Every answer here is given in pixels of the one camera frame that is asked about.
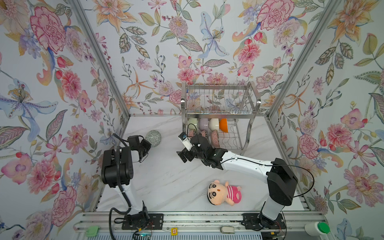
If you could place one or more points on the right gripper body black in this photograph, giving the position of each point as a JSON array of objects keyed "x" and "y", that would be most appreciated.
[{"x": 200, "y": 157}]

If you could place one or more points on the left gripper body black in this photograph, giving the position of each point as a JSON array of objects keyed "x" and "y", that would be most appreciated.
[{"x": 142, "y": 148}]

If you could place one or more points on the dark patterned bowl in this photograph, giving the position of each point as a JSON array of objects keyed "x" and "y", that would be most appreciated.
[
  {"x": 215, "y": 139},
  {"x": 191, "y": 133},
  {"x": 204, "y": 133}
]

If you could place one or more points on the dark patterned bowl back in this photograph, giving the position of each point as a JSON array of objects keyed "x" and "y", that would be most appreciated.
[{"x": 215, "y": 139}]

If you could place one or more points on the pale green patterned bowl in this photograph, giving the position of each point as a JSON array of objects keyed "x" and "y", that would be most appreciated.
[{"x": 154, "y": 137}]

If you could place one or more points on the lilac purple bowl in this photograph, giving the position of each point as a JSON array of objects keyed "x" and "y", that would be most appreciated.
[{"x": 204, "y": 124}]

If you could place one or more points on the cream bowl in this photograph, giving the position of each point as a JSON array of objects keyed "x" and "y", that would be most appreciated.
[{"x": 214, "y": 124}]

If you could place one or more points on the light green bowl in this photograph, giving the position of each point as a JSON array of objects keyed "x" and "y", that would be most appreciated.
[{"x": 193, "y": 124}]

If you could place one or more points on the white bowl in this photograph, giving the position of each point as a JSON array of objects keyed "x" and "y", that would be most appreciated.
[{"x": 223, "y": 125}]

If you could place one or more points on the steel two-tier dish rack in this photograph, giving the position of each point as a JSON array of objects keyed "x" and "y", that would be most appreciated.
[{"x": 238, "y": 104}]

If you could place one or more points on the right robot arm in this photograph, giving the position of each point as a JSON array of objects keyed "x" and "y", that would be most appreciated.
[{"x": 277, "y": 174}]

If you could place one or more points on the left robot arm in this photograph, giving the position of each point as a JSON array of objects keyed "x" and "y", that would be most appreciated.
[{"x": 118, "y": 173}]

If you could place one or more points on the cartoon boy plush doll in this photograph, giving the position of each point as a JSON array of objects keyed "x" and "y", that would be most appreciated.
[{"x": 218, "y": 193}]

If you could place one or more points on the green emergency button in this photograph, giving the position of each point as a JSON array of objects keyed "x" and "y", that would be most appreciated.
[{"x": 316, "y": 229}]

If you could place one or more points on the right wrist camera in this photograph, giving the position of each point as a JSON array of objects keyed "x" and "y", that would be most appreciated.
[{"x": 185, "y": 141}]

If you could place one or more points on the yellow sticker on rail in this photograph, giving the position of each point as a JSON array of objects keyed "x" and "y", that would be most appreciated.
[{"x": 174, "y": 231}]

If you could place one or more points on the grey clip on rail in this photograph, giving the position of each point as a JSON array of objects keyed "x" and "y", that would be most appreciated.
[{"x": 227, "y": 230}]

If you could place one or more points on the green tag on rail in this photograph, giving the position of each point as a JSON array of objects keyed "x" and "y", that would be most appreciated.
[{"x": 92, "y": 231}]

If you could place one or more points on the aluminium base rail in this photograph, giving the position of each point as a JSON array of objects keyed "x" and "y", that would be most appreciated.
[{"x": 202, "y": 221}]

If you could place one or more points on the left aluminium corner post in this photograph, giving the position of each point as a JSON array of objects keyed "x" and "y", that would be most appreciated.
[{"x": 91, "y": 37}]

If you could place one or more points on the aluminium corner post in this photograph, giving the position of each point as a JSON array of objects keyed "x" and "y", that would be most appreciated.
[
  {"x": 91, "y": 37},
  {"x": 319, "y": 28}
]

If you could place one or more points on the right aluminium corner post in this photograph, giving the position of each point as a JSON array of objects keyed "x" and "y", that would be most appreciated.
[{"x": 319, "y": 28}]

